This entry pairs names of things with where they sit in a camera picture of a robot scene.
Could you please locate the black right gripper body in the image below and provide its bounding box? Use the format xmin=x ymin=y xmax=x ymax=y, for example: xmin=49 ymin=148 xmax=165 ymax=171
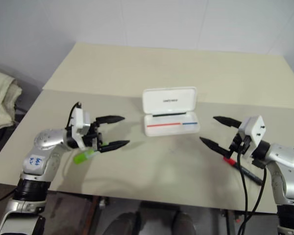
xmin=229 ymin=133 xmax=251 ymax=155

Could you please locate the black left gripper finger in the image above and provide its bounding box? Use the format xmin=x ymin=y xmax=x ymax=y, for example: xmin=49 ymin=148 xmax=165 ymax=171
xmin=96 ymin=115 xmax=126 ymax=125
xmin=99 ymin=140 xmax=130 ymax=154

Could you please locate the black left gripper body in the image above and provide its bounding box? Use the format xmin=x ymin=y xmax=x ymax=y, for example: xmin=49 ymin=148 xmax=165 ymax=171
xmin=81 ymin=118 xmax=103 ymax=149

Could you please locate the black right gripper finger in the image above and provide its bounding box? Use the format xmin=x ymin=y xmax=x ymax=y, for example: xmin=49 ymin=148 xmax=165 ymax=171
xmin=199 ymin=137 xmax=232 ymax=158
xmin=212 ymin=116 xmax=243 ymax=129

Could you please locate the white open pencil case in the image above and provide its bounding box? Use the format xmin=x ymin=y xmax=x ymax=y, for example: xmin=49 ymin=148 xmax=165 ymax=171
xmin=142 ymin=86 xmax=201 ymax=137

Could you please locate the green highlighter marker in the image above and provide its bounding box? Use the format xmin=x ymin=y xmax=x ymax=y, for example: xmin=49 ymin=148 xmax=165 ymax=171
xmin=73 ymin=150 xmax=99 ymax=165

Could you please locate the black marker with red cap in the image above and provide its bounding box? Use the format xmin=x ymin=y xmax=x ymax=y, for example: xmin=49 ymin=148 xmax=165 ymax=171
xmin=222 ymin=156 xmax=264 ymax=186

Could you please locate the cream folded cloth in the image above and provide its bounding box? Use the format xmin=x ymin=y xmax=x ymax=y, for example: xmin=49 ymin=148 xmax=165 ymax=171
xmin=0 ymin=68 xmax=23 ymax=131

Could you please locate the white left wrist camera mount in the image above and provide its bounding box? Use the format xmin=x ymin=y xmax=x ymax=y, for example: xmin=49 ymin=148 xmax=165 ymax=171
xmin=68 ymin=107 xmax=92 ymax=151

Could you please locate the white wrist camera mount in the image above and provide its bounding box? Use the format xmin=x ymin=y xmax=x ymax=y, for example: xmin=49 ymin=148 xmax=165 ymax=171
xmin=68 ymin=107 xmax=92 ymax=151
xmin=236 ymin=115 xmax=266 ymax=159

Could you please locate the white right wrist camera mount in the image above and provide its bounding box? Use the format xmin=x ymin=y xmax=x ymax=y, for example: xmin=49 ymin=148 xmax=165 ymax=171
xmin=236 ymin=115 xmax=266 ymax=159

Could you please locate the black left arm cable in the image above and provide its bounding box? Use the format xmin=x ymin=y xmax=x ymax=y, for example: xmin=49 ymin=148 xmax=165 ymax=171
xmin=65 ymin=101 xmax=82 ymax=130

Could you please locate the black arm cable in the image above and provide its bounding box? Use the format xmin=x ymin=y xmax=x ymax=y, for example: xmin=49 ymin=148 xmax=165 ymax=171
xmin=236 ymin=141 xmax=268 ymax=235
xmin=65 ymin=101 xmax=82 ymax=130

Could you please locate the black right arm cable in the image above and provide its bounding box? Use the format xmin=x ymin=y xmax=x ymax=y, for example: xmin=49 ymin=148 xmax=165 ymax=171
xmin=236 ymin=141 xmax=268 ymax=235

